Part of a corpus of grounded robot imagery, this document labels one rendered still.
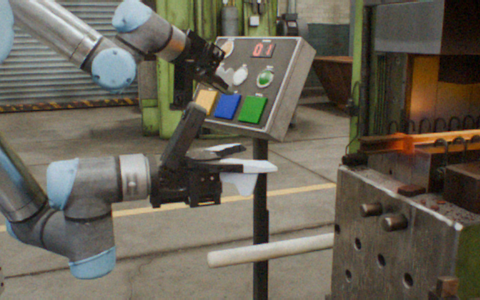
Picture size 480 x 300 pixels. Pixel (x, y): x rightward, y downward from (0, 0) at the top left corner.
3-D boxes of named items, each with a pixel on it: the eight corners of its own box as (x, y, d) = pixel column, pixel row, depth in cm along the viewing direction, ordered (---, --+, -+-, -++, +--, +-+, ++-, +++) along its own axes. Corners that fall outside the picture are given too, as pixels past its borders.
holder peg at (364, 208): (365, 219, 91) (366, 207, 91) (357, 215, 94) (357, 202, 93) (382, 217, 93) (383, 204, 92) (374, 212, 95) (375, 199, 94)
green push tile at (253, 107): (256, 123, 124) (266, 97, 126) (237, 119, 130) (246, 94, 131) (260, 126, 126) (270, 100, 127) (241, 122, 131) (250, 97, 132)
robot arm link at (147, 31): (103, 25, 99) (125, -9, 98) (142, 50, 107) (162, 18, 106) (117, 35, 94) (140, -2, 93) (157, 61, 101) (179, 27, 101)
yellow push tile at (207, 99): (207, 114, 139) (217, 91, 139) (191, 111, 144) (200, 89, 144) (211, 117, 140) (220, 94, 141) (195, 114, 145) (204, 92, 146)
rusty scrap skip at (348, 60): (367, 122, 688) (370, 62, 668) (303, 104, 858) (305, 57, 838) (430, 117, 733) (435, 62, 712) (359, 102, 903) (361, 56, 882)
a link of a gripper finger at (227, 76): (247, 77, 120) (224, 60, 114) (239, 98, 120) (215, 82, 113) (239, 77, 123) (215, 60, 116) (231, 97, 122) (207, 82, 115)
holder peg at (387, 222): (388, 234, 84) (390, 221, 84) (380, 229, 87) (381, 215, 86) (407, 231, 86) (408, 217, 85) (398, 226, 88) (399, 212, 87)
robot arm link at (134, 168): (117, 151, 78) (122, 162, 71) (144, 148, 80) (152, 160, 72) (119, 193, 80) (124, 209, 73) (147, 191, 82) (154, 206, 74)
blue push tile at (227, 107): (230, 119, 131) (240, 94, 133) (213, 115, 137) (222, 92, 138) (235, 121, 133) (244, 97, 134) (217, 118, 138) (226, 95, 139)
